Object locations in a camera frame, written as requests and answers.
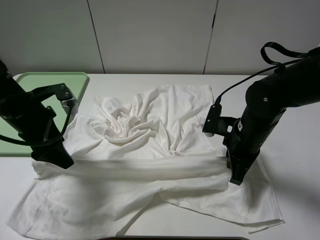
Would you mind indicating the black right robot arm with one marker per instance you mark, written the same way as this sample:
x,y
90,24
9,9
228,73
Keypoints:
x,y
294,83

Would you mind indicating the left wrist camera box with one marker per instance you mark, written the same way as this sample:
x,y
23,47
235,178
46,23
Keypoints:
x,y
65,96

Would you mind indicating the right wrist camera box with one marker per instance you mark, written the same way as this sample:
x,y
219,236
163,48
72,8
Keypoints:
x,y
215,124

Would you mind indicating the light green plastic tray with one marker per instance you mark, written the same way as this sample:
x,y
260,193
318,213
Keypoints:
x,y
75,81

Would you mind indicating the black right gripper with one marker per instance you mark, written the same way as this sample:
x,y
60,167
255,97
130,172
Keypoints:
x,y
244,143

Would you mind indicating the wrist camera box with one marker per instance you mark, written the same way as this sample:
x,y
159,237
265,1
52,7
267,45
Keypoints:
x,y
65,96
215,124

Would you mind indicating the white short sleeve shirt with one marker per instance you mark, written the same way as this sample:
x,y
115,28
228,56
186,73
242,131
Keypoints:
x,y
126,154

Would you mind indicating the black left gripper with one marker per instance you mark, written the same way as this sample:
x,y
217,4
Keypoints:
x,y
37,129

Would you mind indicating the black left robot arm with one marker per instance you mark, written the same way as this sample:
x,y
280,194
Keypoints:
x,y
13,97

